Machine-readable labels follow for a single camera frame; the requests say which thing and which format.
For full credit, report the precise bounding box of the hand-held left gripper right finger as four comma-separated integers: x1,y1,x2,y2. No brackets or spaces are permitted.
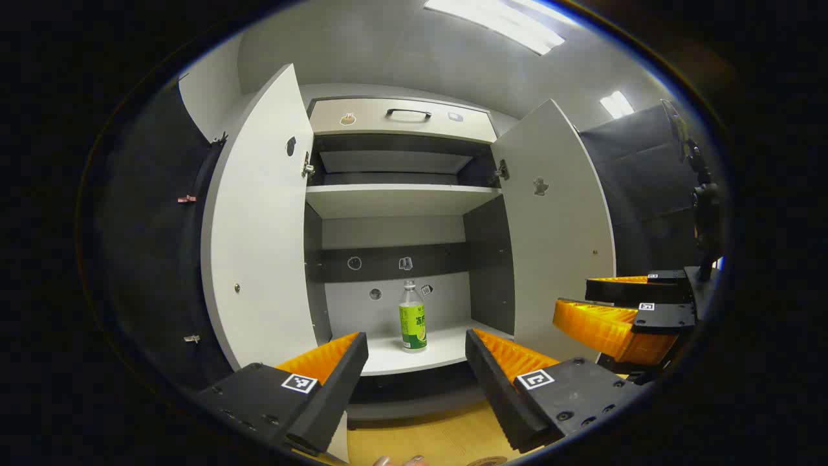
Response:
465,328,648,454

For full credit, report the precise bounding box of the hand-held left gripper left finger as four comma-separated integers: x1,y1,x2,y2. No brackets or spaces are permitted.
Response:
194,332,369,457

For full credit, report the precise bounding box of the white cabinet door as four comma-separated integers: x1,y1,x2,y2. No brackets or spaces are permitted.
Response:
201,63,350,464
490,99,616,363

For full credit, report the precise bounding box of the clear bottle green label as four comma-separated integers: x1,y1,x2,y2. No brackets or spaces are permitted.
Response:
399,280,428,353

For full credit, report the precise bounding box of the white and grey cabinet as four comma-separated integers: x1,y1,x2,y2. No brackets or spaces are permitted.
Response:
303,96,518,421

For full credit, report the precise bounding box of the white cabinet shelf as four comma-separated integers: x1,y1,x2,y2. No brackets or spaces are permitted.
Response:
305,184,502,219

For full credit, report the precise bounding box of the white cabinet drawer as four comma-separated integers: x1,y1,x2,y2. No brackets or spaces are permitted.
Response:
309,98,497,144

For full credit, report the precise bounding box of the black backdrop cloth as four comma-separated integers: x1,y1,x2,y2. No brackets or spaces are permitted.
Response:
579,104,703,279
97,81,224,389

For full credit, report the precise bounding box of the small ceiling light panel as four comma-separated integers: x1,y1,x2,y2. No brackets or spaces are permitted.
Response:
600,91,635,119

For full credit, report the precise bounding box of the long ceiling light panel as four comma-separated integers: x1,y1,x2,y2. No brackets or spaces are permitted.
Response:
424,0,576,56

